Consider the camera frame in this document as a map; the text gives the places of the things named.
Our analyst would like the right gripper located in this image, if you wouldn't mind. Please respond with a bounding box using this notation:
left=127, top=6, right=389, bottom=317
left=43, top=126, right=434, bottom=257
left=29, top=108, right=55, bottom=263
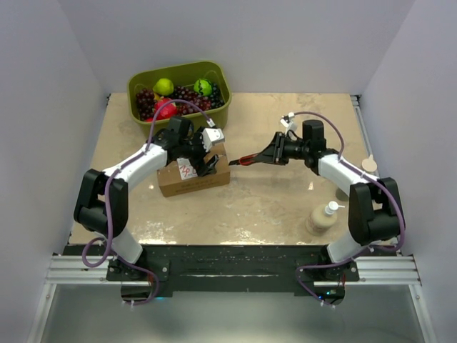
left=254, top=133, right=309, bottom=166

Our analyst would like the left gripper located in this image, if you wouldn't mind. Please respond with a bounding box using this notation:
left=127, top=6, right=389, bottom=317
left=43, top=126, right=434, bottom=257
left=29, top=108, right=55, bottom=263
left=179, top=126, right=219, bottom=177

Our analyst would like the red black utility knife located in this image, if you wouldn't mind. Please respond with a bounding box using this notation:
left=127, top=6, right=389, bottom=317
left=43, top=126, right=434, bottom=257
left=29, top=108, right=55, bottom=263
left=228, top=154, right=257, bottom=166

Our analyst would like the brown cardboard express box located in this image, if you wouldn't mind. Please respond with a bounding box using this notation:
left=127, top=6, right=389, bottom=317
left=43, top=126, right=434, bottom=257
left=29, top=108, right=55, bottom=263
left=157, top=144, right=231, bottom=197

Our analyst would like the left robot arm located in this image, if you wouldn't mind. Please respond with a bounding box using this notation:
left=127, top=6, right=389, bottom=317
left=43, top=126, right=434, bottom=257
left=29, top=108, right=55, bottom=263
left=74, top=117, right=225, bottom=280

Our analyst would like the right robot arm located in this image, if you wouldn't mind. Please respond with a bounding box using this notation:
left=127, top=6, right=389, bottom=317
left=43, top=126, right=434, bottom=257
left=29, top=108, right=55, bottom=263
left=238, top=114, right=406, bottom=287

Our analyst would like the cream lotion pump bottle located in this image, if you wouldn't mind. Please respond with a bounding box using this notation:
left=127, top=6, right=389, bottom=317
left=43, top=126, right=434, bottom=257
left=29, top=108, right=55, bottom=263
left=306, top=201, right=345, bottom=236

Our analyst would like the green striped ball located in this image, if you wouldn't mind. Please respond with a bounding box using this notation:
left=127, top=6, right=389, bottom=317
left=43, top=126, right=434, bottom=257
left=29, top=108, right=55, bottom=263
left=194, top=79, right=213, bottom=96

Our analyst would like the yellow-green pear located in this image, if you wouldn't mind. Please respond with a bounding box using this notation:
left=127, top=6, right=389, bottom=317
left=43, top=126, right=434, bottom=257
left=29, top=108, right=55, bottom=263
left=153, top=78, right=174, bottom=96

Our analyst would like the dark red grape bunch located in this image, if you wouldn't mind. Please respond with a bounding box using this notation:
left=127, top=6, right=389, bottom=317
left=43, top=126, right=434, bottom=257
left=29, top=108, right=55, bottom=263
left=135, top=86, right=225, bottom=122

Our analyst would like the olive green plastic bin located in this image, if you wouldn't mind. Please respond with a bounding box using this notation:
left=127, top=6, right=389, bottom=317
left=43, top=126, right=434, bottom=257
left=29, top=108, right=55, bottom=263
left=127, top=61, right=231, bottom=136

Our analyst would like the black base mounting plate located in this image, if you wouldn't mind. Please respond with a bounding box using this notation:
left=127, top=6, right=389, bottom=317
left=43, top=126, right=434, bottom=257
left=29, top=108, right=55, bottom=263
left=64, top=244, right=399, bottom=304

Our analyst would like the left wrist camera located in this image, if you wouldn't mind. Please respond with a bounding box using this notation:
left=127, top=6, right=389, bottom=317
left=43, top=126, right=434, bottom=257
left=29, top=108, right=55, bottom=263
left=202, top=128, right=226, bottom=151

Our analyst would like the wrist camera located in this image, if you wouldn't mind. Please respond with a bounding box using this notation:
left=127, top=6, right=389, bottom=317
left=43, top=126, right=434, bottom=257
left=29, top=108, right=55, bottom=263
left=280, top=112, right=297, bottom=133
left=202, top=128, right=226, bottom=151

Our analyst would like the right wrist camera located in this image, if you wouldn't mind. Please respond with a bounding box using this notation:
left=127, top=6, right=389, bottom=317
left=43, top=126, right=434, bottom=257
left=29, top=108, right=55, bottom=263
left=280, top=112, right=297, bottom=133

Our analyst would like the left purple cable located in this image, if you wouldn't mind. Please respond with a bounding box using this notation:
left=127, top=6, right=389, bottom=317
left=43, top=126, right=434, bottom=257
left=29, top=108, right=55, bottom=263
left=81, top=99, right=217, bottom=310

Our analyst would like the aluminium frame rail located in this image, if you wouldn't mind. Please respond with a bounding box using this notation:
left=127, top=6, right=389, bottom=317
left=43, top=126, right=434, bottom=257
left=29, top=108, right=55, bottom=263
left=46, top=93, right=421, bottom=287

